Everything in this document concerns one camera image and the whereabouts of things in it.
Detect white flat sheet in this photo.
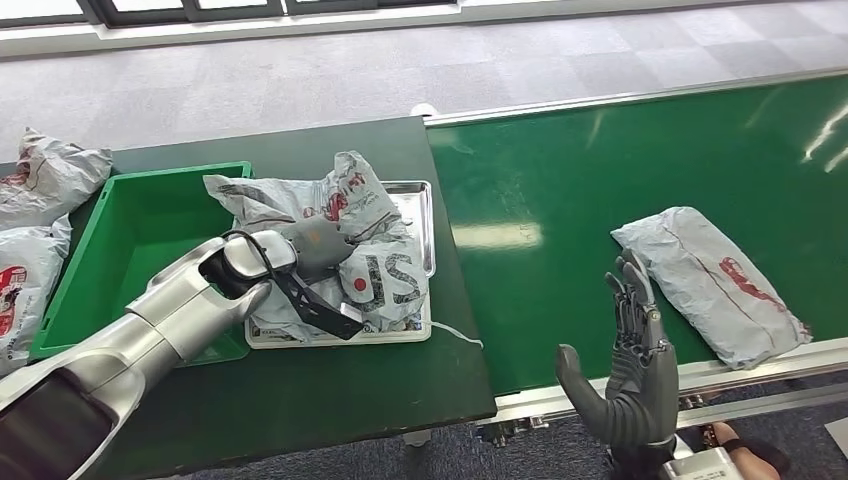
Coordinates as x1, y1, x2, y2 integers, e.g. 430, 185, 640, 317
824, 417, 848, 458

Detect oblong grey package red print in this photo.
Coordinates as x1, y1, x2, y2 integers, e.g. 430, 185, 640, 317
610, 206, 814, 371

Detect green conveyor belt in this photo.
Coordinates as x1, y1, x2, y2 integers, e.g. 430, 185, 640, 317
410, 66, 848, 446

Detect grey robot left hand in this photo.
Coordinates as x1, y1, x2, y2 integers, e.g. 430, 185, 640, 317
281, 217, 360, 282

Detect dark window frame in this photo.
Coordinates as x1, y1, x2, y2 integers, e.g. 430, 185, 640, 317
0, 0, 465, 29

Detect white electronic scale steel tray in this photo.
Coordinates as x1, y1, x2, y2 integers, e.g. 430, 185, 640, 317
243, 180, 437, 351

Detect green plastic crate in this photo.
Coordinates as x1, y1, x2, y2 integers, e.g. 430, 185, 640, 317
29, 160, 254, 369

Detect grey package with black letters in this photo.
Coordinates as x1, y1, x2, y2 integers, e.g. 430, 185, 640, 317
203, 150, 432, 338

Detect person's hand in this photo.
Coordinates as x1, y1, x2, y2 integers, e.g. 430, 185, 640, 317
700, 422, 791, 480

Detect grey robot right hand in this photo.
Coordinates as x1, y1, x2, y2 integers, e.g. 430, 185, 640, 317
555, 250, 681, 452

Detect crumpled grey plastic package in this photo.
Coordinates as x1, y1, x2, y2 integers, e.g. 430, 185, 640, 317
0, 127, 114, 232

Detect thin white strip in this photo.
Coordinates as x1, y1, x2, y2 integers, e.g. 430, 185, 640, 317
429, 320, 486, 350

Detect grey package with red logo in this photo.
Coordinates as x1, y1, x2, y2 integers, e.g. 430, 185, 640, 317
0, 215, 73, 379

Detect white window sill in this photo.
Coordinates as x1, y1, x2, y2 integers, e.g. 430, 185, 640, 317
0, 0, 664, 62

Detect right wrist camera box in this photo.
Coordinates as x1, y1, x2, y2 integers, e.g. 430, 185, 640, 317
661, 447, 749, 480

